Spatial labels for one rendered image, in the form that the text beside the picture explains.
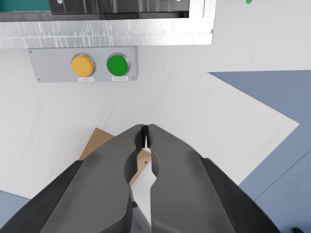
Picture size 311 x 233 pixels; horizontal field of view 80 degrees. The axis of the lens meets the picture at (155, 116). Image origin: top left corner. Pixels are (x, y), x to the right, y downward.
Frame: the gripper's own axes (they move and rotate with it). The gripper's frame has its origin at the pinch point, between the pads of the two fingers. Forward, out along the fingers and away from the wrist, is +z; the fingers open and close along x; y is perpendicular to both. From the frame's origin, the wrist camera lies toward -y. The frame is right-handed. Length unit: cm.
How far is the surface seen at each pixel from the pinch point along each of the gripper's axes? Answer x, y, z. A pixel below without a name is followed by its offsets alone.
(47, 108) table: -30, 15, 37
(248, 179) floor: 91, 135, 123
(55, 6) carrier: -16.1, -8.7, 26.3
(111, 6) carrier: -6.5, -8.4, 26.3
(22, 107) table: -37, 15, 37
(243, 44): 22.3, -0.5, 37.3
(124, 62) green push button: -5.2, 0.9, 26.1
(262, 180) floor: 105, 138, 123
